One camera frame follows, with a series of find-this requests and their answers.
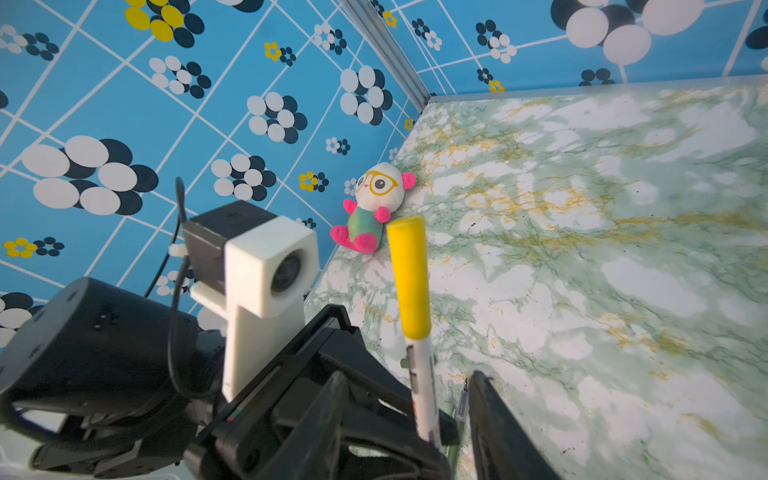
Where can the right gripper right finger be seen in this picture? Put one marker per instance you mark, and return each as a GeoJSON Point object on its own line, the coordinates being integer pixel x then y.
{"type": "Point", "coordinates": [502, 450]}

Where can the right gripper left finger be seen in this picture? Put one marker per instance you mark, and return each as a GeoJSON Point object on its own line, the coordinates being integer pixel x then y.
{"type": "Point", "coordinates": [312, 450]}

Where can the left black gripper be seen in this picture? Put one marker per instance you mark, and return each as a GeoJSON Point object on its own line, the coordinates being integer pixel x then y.
{"type": "Point", "coordinates": [377, 437]}

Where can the yellow pen cap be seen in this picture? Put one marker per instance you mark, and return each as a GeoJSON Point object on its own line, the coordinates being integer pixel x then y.
{"type": "Point", "coordinates": [408, 250]}

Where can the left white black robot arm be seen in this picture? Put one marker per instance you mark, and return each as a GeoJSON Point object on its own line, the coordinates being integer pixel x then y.
{"type": "Point", "coordinates": [85, 376]}

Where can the dark green gel pen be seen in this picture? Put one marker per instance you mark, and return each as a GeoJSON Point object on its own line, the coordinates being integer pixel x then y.
{"type": "Point", "coordinates": [462, 404]}

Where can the pink green plush toy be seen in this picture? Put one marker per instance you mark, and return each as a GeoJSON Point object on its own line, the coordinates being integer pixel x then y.
{"type": "Point", "coordinates": [379, 192]}

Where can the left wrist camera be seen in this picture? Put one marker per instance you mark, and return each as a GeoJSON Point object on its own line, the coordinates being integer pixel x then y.
{"type": "Point", "coordinates": [253, 269]}

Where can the left aluminium corner post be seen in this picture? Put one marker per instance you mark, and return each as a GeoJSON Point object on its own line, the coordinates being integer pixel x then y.
{"type": "Point", "coordinates": [367, 21]}

